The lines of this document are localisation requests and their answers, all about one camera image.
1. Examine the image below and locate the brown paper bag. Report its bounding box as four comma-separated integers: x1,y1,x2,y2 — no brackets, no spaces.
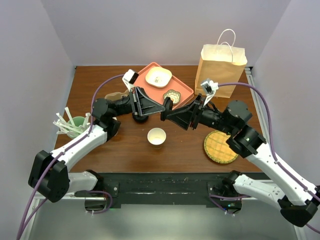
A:
194,28,248,95

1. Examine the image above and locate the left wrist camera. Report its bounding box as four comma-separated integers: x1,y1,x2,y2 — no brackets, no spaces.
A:
122,69,139,92

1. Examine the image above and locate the woven bamboo coaster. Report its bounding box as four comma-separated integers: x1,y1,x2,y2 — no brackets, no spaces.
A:
203,130,239,164

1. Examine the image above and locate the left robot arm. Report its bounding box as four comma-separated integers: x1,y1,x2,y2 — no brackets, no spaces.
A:
28,87,173,203

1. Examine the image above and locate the cardboard cup carrier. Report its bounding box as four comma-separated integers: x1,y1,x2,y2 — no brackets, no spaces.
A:
104,90,129,101

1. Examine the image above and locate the green cup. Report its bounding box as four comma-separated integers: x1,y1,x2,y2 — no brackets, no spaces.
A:
66,116,90,139

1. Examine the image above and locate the black cup lid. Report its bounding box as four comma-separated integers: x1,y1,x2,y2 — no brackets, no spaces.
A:
163,96,173,113

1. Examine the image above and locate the cream square bowl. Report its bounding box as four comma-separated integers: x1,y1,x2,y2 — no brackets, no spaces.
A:
145,66,173,89

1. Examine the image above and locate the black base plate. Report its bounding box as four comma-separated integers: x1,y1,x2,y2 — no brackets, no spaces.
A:
101,172,244,211

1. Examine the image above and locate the black lid stack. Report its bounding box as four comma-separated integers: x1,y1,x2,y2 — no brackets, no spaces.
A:
132,113,149,124

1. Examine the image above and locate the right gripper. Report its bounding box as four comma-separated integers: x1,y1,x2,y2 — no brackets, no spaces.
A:
166,93,235,135

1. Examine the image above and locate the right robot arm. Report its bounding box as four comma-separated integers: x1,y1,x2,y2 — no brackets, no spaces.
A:
160,95,320,227

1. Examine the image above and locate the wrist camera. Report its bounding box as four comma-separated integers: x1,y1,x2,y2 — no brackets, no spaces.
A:
122,69,139,92
200,78,219,106

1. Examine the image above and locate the green patterned small dish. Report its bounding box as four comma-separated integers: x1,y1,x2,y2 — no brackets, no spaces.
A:
163,89,181,105

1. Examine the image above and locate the single brown paper cup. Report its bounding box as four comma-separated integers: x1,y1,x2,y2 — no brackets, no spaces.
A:
147,127,167,149

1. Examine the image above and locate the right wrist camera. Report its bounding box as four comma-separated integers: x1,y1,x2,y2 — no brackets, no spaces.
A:
200,78,219,106

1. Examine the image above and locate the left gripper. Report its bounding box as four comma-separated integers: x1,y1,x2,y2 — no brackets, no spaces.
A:
110,86,166,118

